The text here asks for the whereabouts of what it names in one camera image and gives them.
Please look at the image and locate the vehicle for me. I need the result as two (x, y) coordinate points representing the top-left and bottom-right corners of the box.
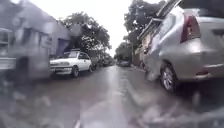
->
(118, 60), (132, 68)

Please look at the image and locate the wet grey asphalt road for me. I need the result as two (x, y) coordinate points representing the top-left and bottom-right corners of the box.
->
(0, 64), (224, 128)

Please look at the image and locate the large tree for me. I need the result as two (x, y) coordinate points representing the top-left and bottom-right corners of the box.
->
(59, 11), (112, 64)
(114, 0), (167, 64)

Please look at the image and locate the white car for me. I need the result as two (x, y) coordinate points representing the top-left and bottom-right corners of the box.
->
(49, 50), (94, 79)

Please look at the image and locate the silver car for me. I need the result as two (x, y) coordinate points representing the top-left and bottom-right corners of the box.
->
(143, 5), (224, 94)

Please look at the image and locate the grey building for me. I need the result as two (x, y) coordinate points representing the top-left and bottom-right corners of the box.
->
(0, 0), (72, 81)

